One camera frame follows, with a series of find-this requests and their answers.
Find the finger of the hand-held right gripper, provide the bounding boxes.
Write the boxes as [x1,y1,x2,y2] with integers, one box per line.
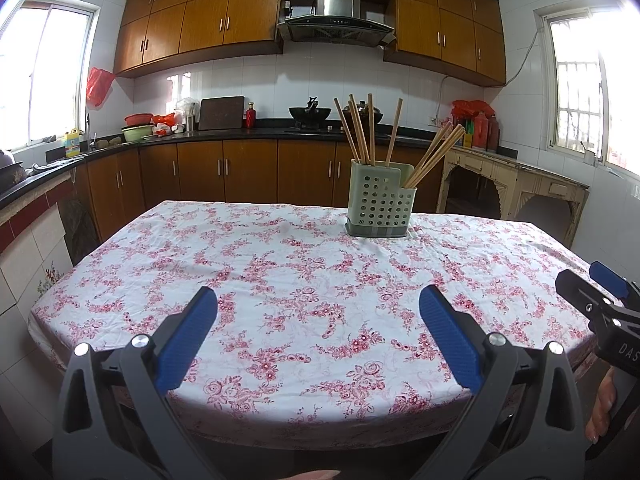
[555,269,640,333]
[589,261,640,306]

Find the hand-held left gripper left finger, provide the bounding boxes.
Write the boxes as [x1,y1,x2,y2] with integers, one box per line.
[52,285,223,480]

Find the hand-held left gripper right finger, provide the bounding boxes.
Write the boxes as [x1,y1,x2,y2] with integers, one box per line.
[415,284,587,480]

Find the green perforated utensil holder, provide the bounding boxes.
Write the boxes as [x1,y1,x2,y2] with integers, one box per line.
[345,159,418,238]

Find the person's right hand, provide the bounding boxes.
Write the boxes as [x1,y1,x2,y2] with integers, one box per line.
[585,367,618,443]

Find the person's left hand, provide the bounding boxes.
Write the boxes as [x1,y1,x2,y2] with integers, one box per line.
[284,469,342,480]

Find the pink floral tablecloth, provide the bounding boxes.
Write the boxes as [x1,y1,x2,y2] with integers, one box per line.
[29,200,616,448]

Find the cream wooden side table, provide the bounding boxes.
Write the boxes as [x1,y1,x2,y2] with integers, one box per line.
[436,144,591,251]

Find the brown lower kitchen cabinets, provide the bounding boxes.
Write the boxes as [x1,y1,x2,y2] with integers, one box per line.
[75,139,446,261]

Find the red oil bottle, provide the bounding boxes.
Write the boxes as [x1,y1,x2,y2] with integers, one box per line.
[474,111,491,150]

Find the window with white grille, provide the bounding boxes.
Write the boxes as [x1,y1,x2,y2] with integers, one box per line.
[534,5,640,168]

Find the black kitchen countertop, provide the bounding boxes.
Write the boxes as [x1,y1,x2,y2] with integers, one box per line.
[0,117,451,211]

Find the dark wooden cutting board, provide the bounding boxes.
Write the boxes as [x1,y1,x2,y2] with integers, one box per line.
[198,96,246,132]

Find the white bag with steel cup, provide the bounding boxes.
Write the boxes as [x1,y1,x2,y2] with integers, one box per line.
[174,97,201,133]

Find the dark lidded pot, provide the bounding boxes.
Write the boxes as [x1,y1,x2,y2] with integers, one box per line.
[345,101,385,126]

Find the dark metal pot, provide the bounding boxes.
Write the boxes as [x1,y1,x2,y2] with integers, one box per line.
[0,149,26,186]

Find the black wok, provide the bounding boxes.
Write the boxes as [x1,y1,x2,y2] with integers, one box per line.
[288,96,332,130]

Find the hanging red plastic bag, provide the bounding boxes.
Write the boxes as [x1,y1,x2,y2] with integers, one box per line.
[86,66,116,108]

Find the window beside sink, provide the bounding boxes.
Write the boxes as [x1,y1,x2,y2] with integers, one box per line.
[0,0,101,153]

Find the steel range hood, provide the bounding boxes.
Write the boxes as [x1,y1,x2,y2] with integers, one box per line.
[276,0,396,48]

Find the brown upper wall cabinets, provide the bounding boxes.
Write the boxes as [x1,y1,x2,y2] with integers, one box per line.
[113,0,507,88]

